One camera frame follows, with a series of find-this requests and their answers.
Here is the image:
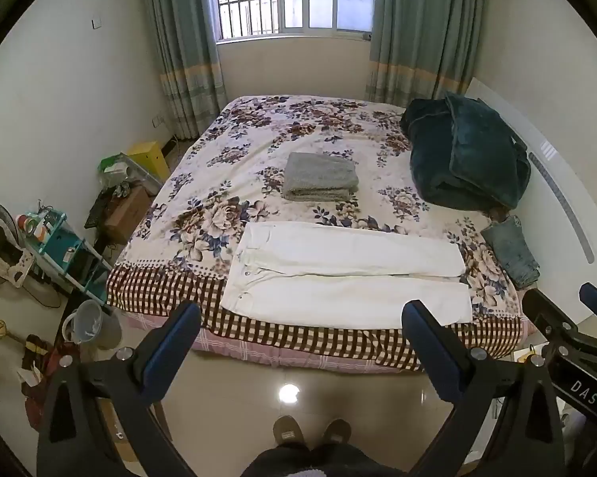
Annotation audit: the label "pink mattress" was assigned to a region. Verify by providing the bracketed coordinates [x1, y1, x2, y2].
[122, 308, 537, 374]

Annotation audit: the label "yellow box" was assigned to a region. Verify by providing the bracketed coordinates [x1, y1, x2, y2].
[124, 140, 171, 182]

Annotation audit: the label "standing fan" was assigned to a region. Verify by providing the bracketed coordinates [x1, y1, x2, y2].
[0, 202, 37, 290]

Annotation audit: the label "black keyboard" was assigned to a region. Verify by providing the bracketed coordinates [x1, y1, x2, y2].
[84, 186, 113, 230]

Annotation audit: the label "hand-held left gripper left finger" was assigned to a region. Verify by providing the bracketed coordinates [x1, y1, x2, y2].
[36, 301, 202, 477]

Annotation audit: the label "grey folded cloth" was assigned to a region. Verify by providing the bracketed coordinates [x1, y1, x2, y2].
[283, 152, 360, 202]

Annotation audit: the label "dark green plush blanket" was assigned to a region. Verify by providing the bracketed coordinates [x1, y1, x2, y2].
[400, 92, 532, 212]

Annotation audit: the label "green striped curtain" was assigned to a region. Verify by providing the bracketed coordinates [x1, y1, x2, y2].
[140, 0, 229, 141]
[365, 0, 486, 108]

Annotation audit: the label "clear green-lidded plastic box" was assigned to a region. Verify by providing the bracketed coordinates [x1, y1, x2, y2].
[98, 153, 163, 196]

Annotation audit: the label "person's brown slipper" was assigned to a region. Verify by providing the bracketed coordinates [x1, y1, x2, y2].
[323, 418, 353, 447]
[273, 415, 304, 451]

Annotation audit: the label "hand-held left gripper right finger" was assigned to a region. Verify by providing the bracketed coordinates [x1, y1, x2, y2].
[402, 300, 564, 477]

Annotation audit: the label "white pants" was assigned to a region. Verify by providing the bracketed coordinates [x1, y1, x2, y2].
[220, 222, 473, 330]

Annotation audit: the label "folded blue jeans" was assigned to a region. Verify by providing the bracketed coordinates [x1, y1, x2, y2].
[480, 215, 541, 289]

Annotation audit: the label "brown cardboard box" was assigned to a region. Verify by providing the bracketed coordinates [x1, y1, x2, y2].
[104, 186, 153, 245]

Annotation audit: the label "teal storage shelf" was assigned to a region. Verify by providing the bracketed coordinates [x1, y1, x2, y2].
[17, 209, 113, 305]

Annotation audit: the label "grey plastic bucket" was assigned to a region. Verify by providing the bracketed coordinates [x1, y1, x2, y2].
[61, 301, 123, 352]

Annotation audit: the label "person's dark trouser legs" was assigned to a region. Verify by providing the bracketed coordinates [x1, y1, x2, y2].
[241, 443, 409, 477]

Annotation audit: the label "floral checkered bedsheet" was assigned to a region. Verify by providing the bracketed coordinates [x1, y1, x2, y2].
[106, 95, 538, 372]

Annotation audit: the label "red cloth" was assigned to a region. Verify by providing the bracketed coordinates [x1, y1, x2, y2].
[20, 335, 81, 431]

